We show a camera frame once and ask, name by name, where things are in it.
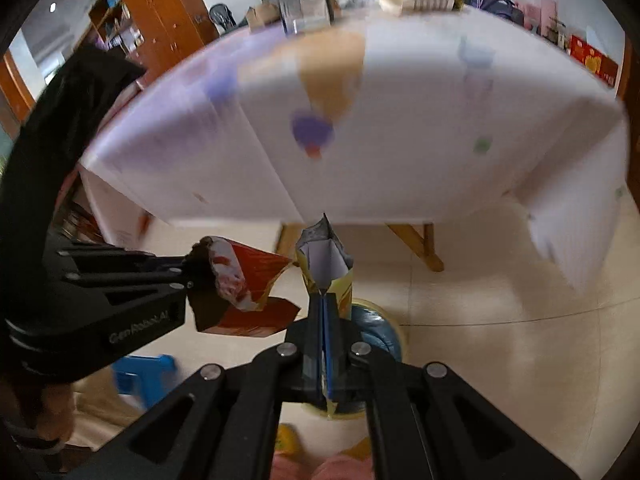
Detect red paper bag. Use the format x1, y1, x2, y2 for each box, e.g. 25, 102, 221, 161
182, 236, 299, 337

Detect red gift box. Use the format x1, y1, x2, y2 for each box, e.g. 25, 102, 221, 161
570, 35, 618, 88

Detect blue plastic step stool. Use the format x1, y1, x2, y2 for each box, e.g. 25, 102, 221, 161
112, 354, 178, 410

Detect brown pulp egg tray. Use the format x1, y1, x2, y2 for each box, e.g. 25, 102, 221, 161
245, 2, 281, 32

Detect yellow green snack bag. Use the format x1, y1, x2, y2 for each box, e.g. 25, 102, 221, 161
295, 217, 354, 412

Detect person left hand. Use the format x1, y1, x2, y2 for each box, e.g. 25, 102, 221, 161
1, 380, 75, 455

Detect round trash bin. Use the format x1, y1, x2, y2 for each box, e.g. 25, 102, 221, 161
303, 298, 407, 420

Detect silver grey carton box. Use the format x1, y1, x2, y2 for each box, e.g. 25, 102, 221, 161
279, 0, 333, 36

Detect cartoon printed tablecloth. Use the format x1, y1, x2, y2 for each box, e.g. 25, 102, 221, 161
82, 8, 628, 289

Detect black standing fan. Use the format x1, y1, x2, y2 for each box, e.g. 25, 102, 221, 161
208, 3, 238, 36

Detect wooden cabinet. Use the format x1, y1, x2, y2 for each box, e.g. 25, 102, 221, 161
89, 0, 219, 88

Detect left yellow slipper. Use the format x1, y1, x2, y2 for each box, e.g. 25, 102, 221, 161
274, 424, 302, 457

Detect purple backpack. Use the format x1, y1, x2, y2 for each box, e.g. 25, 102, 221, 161
469, 0, 524, 26

